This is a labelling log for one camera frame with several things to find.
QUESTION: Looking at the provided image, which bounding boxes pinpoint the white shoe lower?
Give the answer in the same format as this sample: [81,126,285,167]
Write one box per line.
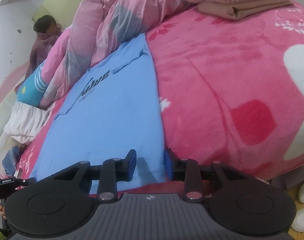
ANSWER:
[291,208,304,232]

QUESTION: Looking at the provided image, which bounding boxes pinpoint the light blue t-shirt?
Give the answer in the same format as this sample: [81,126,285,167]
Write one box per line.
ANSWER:
[31,34,166,191]

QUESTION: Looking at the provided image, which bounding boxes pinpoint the person in purple jacket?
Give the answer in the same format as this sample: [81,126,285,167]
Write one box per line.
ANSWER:
[25,15,62,79]

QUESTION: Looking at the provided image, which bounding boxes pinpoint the pink grey floral duvet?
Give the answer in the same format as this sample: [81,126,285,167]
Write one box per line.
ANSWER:
[37,0,188,108]

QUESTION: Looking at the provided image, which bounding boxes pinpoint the white quilted pillow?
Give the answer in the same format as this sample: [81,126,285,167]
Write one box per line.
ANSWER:
[4,102,53,145]

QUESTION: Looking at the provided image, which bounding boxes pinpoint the pink floral fleece blanket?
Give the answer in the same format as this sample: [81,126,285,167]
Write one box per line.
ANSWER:
[19,4,304,192]

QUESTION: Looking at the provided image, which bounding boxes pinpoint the teal striped pillow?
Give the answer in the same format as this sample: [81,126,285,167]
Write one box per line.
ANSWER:
[17,61,48,107]

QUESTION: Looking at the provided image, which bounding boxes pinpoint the beige folded cloth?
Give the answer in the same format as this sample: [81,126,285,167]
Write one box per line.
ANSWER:
[197,0,294,21]

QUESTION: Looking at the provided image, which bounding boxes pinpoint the blue denim jeans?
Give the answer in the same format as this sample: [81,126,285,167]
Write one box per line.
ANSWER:
[2,146,23,177]

